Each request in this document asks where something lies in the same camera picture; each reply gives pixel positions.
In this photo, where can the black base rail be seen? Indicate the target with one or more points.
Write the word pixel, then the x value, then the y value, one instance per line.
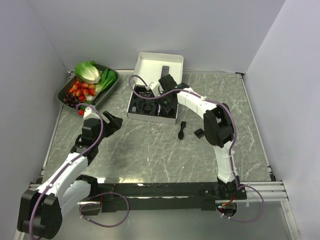
pixel 164 196

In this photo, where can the white clipper kit box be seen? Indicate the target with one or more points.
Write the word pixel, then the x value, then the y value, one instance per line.
pixel 151 67

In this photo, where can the green lime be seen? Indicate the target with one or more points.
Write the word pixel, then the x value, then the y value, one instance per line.
pixel 89 102

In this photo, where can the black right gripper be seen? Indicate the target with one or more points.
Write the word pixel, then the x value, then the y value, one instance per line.
pixel 165 108

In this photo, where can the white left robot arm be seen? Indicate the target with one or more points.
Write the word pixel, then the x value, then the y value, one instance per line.
pixel 42 210

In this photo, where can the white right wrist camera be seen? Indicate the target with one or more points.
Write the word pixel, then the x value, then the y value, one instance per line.
pixel 155 88

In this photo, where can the green lettuce head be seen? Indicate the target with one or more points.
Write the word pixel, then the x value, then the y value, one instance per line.
pixel 87 72

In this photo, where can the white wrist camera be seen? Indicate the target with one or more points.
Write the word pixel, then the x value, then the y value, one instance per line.
pixel 155 88
pixel 88 113

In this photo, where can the red strawberries pile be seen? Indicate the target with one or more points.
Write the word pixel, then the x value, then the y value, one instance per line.
pixel 82 91

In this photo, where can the dark grey food tray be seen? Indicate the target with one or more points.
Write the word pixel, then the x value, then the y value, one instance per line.
pixel 103 91

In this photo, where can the dark purple grapes bunch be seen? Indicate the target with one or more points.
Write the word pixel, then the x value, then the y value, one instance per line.
pixel 71 100

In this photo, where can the green bok choy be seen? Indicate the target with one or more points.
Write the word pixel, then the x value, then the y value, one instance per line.
pixel 107 78

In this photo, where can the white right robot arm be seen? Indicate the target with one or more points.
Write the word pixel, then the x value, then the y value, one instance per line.
pixel 218 126

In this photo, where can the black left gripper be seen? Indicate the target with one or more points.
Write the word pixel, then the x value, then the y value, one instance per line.
pixel 115 123

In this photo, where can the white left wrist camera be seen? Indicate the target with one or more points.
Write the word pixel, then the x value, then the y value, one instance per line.
pixel 88 113

